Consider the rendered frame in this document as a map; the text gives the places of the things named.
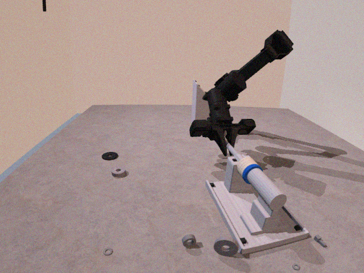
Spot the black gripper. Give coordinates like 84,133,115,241
189,101,256,156

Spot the blue ring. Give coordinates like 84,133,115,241
242,164,263,184

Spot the black flat washer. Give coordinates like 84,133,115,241
102,152,118,160

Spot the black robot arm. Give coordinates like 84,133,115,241
202,30,293,106

